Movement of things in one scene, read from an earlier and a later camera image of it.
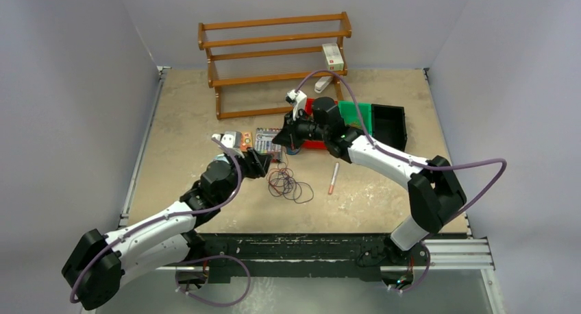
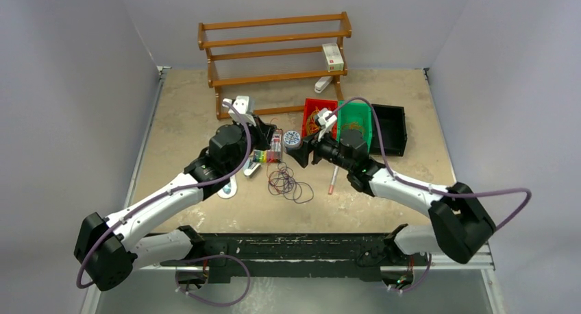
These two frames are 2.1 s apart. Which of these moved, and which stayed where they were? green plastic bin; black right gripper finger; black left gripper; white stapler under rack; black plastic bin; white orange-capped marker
Moved: black left gripper; black right gripper finger
Stayed: black plastic bin; white orange-capped marker; green plastic bin; white stapler under rack
